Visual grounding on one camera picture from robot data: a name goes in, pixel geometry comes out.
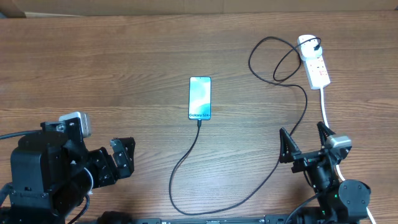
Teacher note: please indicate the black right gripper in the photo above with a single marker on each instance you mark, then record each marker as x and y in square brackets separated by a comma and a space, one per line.
[290, 154]

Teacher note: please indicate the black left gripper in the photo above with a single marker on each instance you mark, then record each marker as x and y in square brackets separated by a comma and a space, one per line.
[124, 157]

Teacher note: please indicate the Samsung Galaxy smartphone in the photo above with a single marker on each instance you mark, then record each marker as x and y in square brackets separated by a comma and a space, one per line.
[199, 105]

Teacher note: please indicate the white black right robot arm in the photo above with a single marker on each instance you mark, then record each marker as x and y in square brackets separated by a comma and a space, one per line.
[335, 200]

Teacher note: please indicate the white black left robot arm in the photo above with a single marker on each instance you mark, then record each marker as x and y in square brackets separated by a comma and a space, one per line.
[53, 172]

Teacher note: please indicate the white power strip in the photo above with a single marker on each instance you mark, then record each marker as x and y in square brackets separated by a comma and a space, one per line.
[317, 73]

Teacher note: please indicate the cardboard backdrop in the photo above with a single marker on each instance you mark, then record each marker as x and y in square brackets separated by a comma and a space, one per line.
[22, 8]

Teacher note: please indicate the white wall charger adapter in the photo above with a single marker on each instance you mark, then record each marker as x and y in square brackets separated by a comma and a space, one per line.
[309, 46]

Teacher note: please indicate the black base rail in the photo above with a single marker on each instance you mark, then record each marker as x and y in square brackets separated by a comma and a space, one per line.
[117, 217]

